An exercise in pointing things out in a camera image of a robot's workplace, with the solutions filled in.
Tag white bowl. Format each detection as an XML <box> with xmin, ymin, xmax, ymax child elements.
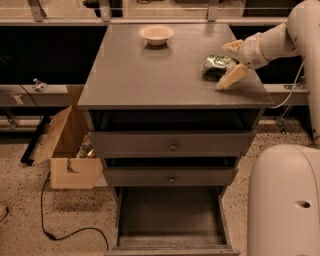
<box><xmin>139</xmin><ymin>25</ymin><xmax>174</xmax><ymax>46</ymax></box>

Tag white cable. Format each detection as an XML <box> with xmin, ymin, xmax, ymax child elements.
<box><xmin>269</xmin><ymin>58</ymin><xmax>306</xmax><ymax>110</ymax></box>

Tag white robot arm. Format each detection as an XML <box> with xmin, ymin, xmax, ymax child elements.
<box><xmin>218</xmin><ymin>0</ymin><xmax>320</xmax><ymax>256</ymax></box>

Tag black power cable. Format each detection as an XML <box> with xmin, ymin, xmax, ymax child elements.
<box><xmin>40</xmin><ymin>171</ymin><xmax>110</xmax><ymax>250</ymax></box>

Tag grey top drawer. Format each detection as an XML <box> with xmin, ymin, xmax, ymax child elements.
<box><xmin>89</xmin><ymin>110</ymin><xmax>256</xmax><ymax>158</ymax></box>

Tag open cardboard box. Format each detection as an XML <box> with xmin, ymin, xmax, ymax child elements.
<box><xmin>32</xmin><ymin>84</ymin><xmax>104</xmax><ymax>190</ymax></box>

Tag grey drawer cabinet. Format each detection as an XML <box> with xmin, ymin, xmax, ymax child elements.
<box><xmin>77</xmin><ymin>22</ymin><xmax>275</xmax><ymax>256</ymax></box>

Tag small crumpled silver object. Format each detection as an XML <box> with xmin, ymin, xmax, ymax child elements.
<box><xmin>33</xmin><ymin>78</ymin><xmax>48</xmax><ymax>92</ymax></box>

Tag crushed green can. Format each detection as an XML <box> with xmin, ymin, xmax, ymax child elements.
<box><xmin>202</xmin><ymin>54</ymin><xmax>238</xmax><ymax>82</ymax></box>

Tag grey drawer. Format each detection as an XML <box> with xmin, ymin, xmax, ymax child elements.
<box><xmin>105</xmin><ymin>157</ymin><xmax>238</xmax><ymax>187</ymax></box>
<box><xmin>107</xmin><ymin>187</ymin><xmax>240</xmax><ymax>256</ymax></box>
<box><xmin>89</xmin><ymin>110</ymin><xmax>256</xmax><ymax>158</ymax></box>

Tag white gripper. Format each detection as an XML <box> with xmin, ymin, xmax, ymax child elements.
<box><xmin>216</xmin><ymin>33</ymin><xmax>269</xmax><ymax>90</ymax></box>

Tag tan shoe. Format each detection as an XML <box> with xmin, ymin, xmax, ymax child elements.
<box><xmin>0</xmin><ymin>204</ymin><xmax>9</xmax><ymax>221</ymax></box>

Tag grey bottom drawer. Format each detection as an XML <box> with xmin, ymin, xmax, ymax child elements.
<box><xmin>107</xmin><ymin>187</ymin><xmax>240</xmax><ymax>256</ymax></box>

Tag cans inside cardboard box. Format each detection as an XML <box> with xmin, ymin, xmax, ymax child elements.
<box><xmin>77</xmin><ymin>142</ymin><xmax>96</xmax><ymax>158</ymax></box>

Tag grey middle drawer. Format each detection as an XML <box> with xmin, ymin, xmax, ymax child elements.
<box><xmin>105</xmin><ymin>157</ymin><xmax>238</xmax><ymax>187</ymax></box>

